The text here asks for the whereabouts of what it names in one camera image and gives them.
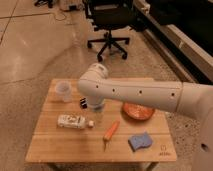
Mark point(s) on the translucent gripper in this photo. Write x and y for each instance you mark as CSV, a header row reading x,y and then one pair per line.
x,y
98,112

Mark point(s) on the white labelled plastic bottle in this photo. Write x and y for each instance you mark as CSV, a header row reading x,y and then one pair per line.
x,y
74,121

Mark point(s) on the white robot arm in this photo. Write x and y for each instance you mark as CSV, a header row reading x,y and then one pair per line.
x,y
190,99

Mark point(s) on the orange toy carrot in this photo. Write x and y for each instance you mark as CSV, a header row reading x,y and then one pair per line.
x,y
109,133

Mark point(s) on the clear plastic cup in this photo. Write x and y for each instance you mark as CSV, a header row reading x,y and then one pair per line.
x,y
63,91

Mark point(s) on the wooden folding table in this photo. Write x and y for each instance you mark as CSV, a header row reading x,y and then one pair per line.
x,y
53,144

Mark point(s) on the orange bowl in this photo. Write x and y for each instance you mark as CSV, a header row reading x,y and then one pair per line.
x,y
138,112

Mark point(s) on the blue sponge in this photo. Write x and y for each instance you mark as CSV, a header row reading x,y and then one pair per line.
x,y
140,141

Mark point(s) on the black office chair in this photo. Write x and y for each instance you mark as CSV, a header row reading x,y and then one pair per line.
x,y
109,15

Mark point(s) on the long bench along wall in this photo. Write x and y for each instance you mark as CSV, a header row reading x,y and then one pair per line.
x,y
192,51

